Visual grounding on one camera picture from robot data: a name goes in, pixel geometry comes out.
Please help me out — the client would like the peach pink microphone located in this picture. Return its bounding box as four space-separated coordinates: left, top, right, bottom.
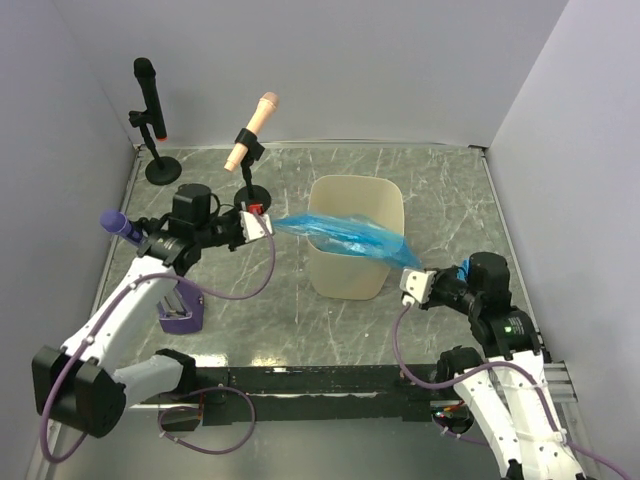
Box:
224 92 279 172

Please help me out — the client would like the purple microphone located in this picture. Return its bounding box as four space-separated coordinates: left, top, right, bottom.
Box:
99 209 147 247

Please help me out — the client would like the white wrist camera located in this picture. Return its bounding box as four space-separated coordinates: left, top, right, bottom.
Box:
399 268 437 305
240 210 274 244

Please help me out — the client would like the cream plastic trash bin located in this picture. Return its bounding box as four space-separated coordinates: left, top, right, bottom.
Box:
308 175 405 300

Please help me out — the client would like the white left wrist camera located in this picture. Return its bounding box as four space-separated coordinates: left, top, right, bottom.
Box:
240 210 274 244

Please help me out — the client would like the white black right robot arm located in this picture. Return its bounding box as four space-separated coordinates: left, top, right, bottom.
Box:
422 252 587 479

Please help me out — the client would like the aluminium rail frame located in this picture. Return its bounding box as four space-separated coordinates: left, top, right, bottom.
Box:
24 362 579 480

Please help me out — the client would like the blue plastic trash bag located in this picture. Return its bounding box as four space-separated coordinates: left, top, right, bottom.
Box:
273 212 422 269

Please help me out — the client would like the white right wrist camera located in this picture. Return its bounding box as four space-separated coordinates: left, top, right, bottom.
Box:
399 268 437 305

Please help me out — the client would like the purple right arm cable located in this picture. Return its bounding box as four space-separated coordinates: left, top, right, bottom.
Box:
392 302 636 480

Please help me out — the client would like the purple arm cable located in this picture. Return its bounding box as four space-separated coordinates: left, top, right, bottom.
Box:
38 227 277 464
392 302 636 480

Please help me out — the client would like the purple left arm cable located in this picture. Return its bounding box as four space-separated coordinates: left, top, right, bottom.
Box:
38 227 277 464

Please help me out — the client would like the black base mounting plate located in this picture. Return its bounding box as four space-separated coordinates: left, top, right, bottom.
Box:
195 365 460 422

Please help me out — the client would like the purple wedge holder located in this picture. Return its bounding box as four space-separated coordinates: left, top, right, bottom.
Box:
156 283 204 335

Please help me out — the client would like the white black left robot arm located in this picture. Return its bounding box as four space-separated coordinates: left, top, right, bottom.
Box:
32 184 271 442

